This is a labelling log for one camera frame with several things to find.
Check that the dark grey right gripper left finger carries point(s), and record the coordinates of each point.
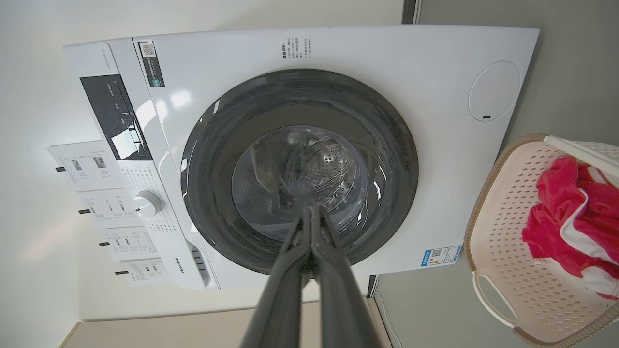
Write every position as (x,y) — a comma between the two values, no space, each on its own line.
(285,270)

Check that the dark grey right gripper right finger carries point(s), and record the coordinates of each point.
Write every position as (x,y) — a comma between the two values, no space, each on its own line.
(341,290)

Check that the cream perforated laundry basket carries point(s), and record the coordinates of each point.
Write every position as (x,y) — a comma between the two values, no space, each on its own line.
(503,232)

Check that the blue energy label sticker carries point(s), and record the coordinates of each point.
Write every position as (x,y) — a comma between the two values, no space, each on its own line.
(441,255)

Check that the black round washing machine door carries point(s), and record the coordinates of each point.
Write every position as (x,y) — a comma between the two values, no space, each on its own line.
(213,159)

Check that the white instruction sheet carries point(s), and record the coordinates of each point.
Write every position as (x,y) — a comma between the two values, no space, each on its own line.
(129,244)
(145,271)
(87,164)
(111,209)

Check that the white washing machine control knob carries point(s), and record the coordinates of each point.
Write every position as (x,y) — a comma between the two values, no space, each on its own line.
(147,203)

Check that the white front-load washing machine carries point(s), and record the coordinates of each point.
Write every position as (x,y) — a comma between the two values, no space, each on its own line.
(435,159)

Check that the small printed text sticker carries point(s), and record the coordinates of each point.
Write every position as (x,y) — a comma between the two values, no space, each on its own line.
(296,47)

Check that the red and white garment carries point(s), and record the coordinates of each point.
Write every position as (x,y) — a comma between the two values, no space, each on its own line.
(556,217)

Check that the black washing machine display panel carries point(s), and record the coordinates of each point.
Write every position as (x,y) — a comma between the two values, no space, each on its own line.
(109,111)

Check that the black QR code sticker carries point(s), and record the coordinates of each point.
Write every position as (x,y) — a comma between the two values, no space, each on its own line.
(151,64)

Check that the round white filter cover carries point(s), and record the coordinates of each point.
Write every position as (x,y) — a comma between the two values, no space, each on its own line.
(494,90)

